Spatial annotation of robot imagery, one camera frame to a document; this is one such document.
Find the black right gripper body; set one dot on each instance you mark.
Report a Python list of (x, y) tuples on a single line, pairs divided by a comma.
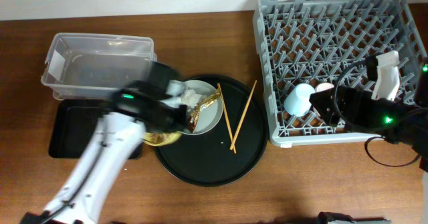
[(364, 116)]

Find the pink cup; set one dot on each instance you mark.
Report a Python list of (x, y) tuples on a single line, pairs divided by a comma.
[(323, 87)]

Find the light blue plastic cup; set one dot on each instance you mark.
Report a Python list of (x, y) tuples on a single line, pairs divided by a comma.
[(297, 102)]

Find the white tissue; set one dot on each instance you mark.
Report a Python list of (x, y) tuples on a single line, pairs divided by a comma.
[(190, 97)]

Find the gold brown snack wrapper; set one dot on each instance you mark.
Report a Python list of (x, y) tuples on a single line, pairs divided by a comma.
[(206, 114)]

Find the yellow bowl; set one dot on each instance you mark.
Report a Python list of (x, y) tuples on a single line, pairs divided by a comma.
[(161, 139)]

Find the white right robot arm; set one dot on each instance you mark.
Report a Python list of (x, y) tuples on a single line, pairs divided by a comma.
[(400, 122)]

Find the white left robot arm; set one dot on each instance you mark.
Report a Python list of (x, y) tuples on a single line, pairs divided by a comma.
[(150, 104)]

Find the grey dishwasher rack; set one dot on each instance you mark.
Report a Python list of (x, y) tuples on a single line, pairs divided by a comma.
[(313, 41)]

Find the right wooden chopstick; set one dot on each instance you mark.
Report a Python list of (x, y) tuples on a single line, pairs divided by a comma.
[(232, 147)]

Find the wooden chopstick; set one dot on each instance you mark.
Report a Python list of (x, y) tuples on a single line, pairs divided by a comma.
[(225, 114), (232, 147)]

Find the left wooden chopstick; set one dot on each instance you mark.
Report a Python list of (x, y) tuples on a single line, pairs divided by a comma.
[(225, 114)]

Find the dark object at bottom edge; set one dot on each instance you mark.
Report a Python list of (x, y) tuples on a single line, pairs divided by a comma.
[(339, 218)]

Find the grey round plate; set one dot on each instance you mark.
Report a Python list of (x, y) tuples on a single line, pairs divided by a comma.
[(207, 90)]

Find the round black serving tray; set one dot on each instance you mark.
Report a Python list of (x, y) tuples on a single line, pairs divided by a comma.
[(205, 159)]

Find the clear plastic bin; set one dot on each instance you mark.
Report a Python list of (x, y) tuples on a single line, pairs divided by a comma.
[(97, 65)]

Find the black rectangular tray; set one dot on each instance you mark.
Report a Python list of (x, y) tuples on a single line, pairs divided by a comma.
[(74, 126)]

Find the white label on bin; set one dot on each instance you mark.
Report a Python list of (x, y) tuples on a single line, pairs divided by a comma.
[(56, 65)]

